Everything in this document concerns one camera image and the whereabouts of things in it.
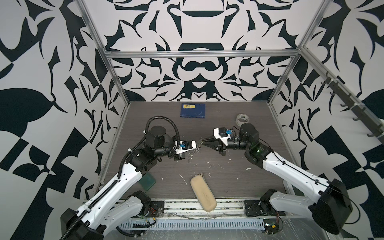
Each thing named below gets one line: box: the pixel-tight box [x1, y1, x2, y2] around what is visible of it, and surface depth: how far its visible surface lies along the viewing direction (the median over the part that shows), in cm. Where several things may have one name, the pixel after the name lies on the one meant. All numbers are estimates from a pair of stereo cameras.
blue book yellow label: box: [180, 103, 206, 119], surface depth 117 cm
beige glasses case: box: [190, 174, 217, 212], surface depth 77 cm
